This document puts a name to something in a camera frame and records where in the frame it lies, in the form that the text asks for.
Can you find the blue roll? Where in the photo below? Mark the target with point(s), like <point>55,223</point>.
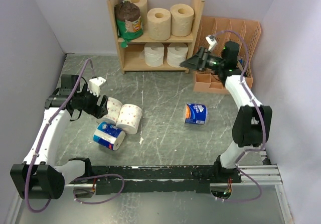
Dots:
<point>195,114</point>
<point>109,136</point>

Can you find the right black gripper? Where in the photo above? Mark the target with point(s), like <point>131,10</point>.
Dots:
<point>199,61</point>

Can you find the plain white roll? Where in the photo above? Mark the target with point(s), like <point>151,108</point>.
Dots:
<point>154,54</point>
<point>176,54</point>

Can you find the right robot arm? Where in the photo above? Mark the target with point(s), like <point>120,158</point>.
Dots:
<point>252,124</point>

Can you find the pink dotted roll left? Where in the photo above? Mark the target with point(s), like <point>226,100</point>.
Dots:
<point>113,106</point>

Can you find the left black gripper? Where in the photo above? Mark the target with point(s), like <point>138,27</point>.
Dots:
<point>96,110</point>

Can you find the green brown paper roll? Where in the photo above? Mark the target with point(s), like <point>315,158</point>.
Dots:
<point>128,20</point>

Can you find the aluminium extrusion rail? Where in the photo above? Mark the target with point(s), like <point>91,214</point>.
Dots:
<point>263,172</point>

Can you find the pink dotted roll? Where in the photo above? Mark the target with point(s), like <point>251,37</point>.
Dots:
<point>113,106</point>
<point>129,118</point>

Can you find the orange plastic file organizer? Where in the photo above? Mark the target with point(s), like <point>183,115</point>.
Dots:
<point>250,31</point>

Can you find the beige paper roll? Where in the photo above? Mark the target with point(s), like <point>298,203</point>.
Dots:
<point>159,24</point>
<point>143,7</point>
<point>182,16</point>

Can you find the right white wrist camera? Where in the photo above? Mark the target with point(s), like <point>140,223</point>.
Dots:
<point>212,42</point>

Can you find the wooden two-tier shelf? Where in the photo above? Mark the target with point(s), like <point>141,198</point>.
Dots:
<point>130,58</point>

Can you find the pink dotted roll right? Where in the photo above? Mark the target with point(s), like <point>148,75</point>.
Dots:
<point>129,118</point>

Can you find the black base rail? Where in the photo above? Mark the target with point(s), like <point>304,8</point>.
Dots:
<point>146,179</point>

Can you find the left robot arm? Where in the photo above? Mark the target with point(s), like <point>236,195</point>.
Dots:
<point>37,177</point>

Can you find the dark items in organizer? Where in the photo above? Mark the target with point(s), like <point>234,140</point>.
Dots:
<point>242,63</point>

